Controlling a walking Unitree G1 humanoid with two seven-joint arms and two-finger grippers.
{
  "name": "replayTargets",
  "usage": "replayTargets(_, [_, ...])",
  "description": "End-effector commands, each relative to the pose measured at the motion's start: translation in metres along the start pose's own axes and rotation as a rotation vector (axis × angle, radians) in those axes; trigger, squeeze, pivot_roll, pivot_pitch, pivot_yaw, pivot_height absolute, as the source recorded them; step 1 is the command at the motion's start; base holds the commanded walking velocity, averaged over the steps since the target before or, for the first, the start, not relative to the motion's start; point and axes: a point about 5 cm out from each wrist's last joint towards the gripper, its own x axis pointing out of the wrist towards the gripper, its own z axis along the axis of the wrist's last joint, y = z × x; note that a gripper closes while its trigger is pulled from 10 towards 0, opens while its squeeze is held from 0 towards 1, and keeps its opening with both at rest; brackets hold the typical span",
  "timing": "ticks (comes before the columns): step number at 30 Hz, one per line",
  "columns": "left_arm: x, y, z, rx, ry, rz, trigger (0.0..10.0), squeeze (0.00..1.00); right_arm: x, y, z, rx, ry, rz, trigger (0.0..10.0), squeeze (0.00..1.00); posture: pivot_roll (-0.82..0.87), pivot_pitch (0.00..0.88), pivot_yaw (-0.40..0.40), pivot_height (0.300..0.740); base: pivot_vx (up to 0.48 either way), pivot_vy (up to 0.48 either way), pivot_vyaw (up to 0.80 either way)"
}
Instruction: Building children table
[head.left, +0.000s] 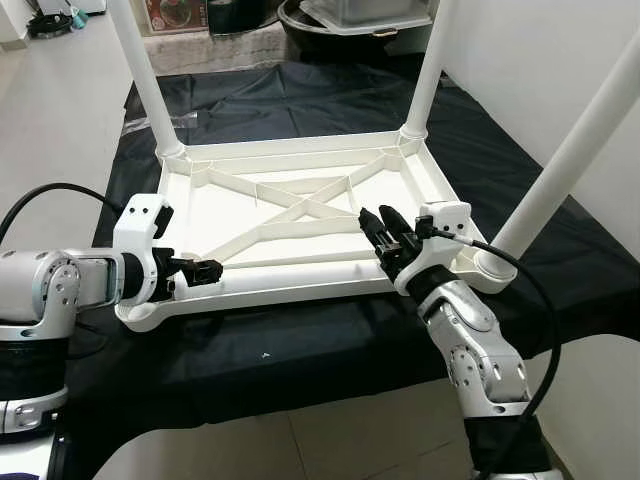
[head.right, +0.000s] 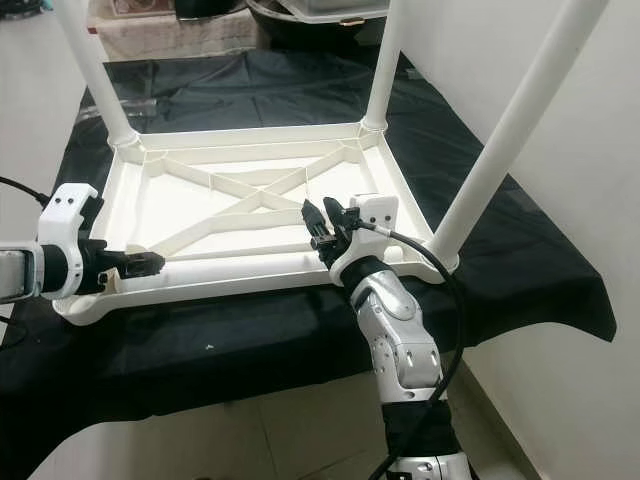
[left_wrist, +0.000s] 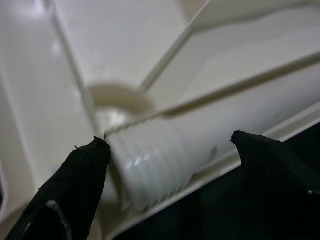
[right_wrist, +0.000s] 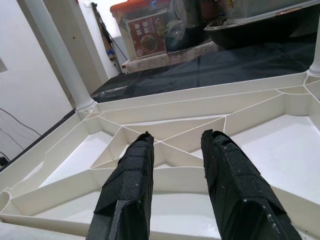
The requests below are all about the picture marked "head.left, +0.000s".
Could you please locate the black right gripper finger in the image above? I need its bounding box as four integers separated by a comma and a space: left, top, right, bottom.
358, 207, 393, 263
378, 205, 421, 251

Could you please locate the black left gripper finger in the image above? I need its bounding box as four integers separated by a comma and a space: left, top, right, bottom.
180, 258, 224, 288

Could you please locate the white ribbed plastic table top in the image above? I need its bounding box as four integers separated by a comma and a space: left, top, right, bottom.
115, 128, 516, 333

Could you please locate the black tablecloth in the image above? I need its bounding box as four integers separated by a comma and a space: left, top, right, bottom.
50, 60, 640, 480

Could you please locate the crumpled clear plastic film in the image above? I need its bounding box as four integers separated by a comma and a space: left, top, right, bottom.
120, 113, 201, 136

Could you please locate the clear plastic storage box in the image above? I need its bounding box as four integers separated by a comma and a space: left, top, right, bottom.
300, 0, 436, 36

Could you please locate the beige cloth covered bench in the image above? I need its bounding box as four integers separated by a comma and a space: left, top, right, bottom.
140, 28, 301, 73

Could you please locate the box with red print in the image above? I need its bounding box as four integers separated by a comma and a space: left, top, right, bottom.
145, 0, 209, 31

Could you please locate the black bag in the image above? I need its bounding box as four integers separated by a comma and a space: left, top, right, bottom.
208, 0, 286, 33

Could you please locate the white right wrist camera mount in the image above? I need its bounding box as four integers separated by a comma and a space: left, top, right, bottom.
393, 202, 473, 298

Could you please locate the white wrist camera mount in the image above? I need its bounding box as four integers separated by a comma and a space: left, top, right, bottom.
112, 195, 179, 306
393, 202, 473, 298

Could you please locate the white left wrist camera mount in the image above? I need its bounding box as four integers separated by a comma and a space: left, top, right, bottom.
112, 195, 179, 306

